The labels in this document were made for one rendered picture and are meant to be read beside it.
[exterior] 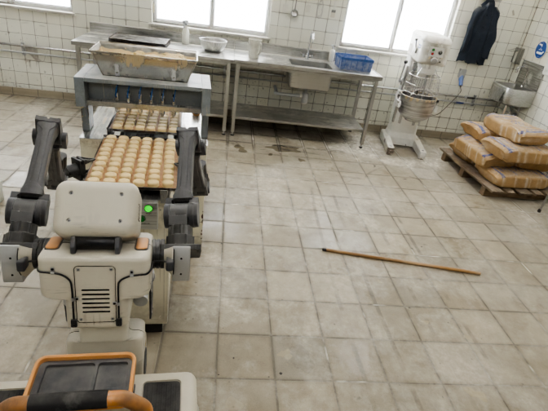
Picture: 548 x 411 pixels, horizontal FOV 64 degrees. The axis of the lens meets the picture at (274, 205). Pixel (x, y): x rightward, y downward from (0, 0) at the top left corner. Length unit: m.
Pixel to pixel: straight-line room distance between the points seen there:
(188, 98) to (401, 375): 1.94
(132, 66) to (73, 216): 1.50
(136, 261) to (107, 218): 0.13
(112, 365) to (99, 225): 0.35
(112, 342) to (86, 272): 0.30
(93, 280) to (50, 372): 0.23
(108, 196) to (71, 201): 0.09
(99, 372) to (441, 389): 1.88
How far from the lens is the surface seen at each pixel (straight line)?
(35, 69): 6.32
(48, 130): 1.62
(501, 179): 5.08
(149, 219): 2.04
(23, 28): 6.26
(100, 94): 2.69
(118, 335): 1.42
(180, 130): 1.60
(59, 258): 1.23
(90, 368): 1.22
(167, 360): 2.42
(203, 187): 1.93
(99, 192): 1.22
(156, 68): 2.58
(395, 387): 2.53
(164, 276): 2.26
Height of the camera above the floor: 1.82
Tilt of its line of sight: 28 degrees down
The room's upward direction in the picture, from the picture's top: 8 degrees clockwise
